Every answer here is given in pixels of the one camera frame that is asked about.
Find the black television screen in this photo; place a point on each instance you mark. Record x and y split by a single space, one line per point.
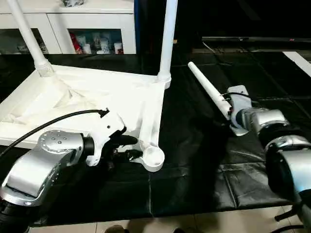
255 19

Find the black work mat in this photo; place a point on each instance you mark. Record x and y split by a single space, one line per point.
194 170

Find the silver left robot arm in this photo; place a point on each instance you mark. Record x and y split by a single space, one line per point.
43 165

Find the white plastic table top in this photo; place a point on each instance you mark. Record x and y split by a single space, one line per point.
85 85

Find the dark robot foot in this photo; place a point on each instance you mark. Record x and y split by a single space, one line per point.
180 230
115 229

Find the black metal stand bar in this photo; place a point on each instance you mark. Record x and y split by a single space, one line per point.
288 213

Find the red white package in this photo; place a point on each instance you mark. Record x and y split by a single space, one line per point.
75 43

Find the dark blue black cabinet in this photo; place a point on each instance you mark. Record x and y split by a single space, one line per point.
150 24

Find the white glass-door cabinet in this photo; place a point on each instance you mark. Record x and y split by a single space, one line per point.
73 19

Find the dark right robot foot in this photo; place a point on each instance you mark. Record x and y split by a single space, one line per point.
180 230

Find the white board strip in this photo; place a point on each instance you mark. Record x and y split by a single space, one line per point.
298 61

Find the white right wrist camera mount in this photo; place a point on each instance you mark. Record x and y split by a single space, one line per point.
239 106

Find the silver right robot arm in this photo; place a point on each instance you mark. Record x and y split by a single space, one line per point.
279 136

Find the black grey bundle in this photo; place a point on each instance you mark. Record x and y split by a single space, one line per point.
73 2

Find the white plastic table leg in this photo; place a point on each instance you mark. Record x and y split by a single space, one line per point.
209 89
31 41
167 36

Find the dark left robot foot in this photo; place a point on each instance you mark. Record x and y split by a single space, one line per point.
115 229

